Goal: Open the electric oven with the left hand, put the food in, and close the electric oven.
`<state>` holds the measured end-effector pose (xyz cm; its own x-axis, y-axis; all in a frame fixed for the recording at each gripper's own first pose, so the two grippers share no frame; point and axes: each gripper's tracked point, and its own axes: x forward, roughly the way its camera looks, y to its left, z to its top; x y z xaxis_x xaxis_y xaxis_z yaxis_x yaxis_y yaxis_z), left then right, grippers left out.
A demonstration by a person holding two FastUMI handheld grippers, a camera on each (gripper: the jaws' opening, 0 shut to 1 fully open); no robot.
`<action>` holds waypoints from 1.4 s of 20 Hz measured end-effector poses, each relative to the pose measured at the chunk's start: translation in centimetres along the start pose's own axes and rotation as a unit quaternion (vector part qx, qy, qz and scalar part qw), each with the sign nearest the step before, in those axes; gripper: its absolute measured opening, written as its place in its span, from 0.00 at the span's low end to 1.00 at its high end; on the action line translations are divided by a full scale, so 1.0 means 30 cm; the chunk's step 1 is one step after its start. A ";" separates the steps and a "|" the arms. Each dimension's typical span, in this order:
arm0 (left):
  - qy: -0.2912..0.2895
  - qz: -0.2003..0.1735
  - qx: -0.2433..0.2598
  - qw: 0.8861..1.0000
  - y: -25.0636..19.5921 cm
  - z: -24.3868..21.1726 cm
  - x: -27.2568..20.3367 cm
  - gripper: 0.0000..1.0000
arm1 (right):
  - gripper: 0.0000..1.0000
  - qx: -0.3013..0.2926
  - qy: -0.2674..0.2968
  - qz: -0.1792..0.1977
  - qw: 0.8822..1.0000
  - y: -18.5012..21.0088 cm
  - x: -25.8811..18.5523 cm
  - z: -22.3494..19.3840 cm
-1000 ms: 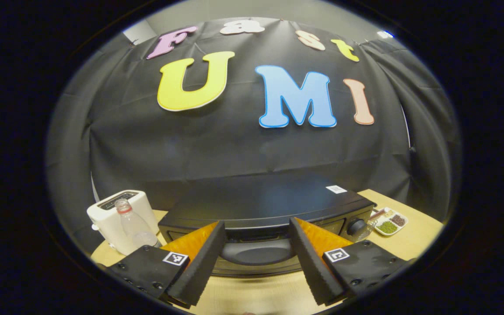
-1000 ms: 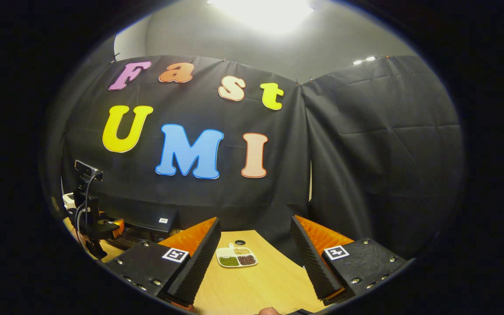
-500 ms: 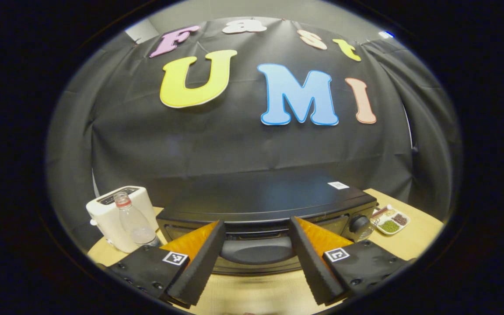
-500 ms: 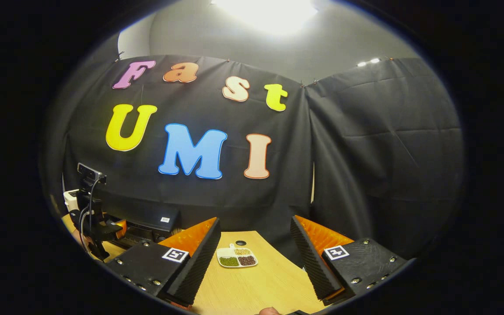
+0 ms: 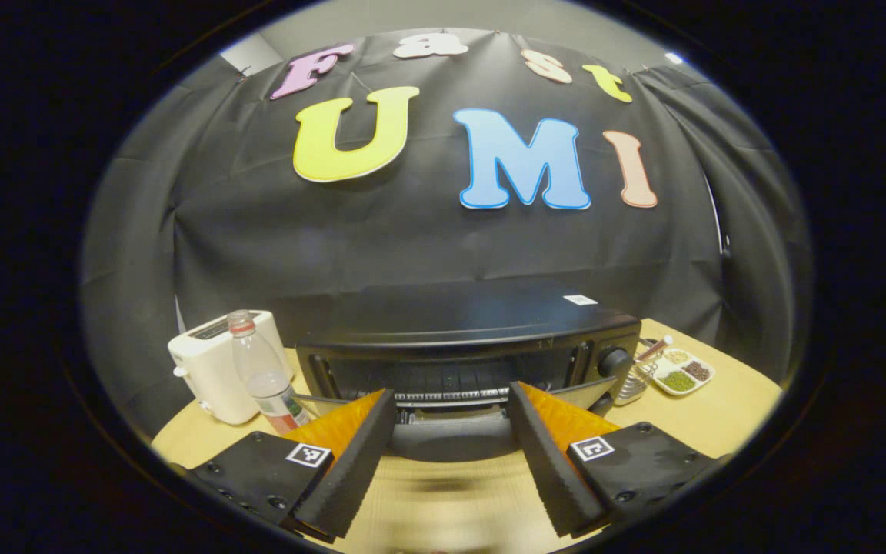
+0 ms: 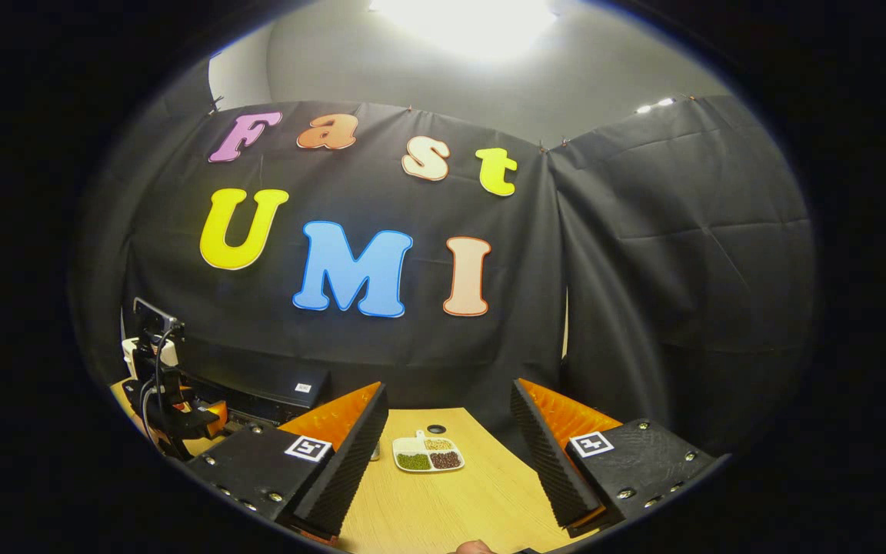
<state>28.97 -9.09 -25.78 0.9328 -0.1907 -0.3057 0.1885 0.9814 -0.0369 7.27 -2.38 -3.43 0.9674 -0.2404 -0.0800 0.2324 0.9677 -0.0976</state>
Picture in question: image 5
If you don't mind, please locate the clear plastic water bottle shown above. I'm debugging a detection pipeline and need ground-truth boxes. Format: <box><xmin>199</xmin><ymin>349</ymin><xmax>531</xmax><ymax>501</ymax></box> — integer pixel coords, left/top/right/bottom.
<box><xmin>226</xmin><ymin>309</ymin><xmax>311</xmax><ymax>436</ymax></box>

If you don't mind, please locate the white divided plate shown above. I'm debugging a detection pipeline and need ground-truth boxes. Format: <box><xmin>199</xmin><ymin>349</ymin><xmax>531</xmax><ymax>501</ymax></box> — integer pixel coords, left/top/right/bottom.
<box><xmin>652</xmin><ymin>346</ymin><xmax>716</xmax><ymax>397</ymax></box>

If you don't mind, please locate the wooden handled utensil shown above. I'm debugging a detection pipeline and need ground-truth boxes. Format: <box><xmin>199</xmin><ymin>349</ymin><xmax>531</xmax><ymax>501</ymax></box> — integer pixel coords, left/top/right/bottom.
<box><xmin>634</xmin><ymin>335</ymin><xmax>674</xmax><ymax>364</ymax></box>

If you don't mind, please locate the black electric oven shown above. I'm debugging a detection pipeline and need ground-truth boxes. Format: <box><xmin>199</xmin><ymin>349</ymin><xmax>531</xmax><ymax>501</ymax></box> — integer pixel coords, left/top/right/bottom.
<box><xmin>295</xmin><ymin>279</ymin><xmax>642</xmax><ymax>464</ymax></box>

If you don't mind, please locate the metal wire basket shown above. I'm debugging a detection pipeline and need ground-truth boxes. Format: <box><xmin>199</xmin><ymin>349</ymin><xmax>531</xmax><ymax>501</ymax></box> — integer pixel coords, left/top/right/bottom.
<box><xmin>614</xmin><ymin>339</ymin><xmax>663</xmax><ymax>407</ymax></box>

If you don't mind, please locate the white toaster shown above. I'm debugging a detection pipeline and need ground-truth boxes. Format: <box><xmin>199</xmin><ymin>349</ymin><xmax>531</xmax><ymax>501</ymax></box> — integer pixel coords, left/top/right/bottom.
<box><xmin>168</xmin><ymin>309</ymin><xmax>295</xmax><ymax>426</ymax></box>

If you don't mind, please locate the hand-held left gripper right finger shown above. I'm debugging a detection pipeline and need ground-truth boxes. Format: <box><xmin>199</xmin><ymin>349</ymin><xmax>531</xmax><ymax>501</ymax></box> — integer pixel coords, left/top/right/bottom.
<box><xmin>508</xmin><ymin>381</ymin><xmax>721</xmax><ymax>538</ymax></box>

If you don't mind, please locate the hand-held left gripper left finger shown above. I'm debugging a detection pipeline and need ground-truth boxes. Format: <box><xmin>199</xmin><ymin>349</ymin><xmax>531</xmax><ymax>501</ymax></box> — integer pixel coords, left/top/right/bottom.
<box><xmin>182</xmin><ymin>389</ymin><xmax>398</xmax><ymax>539</ymax></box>

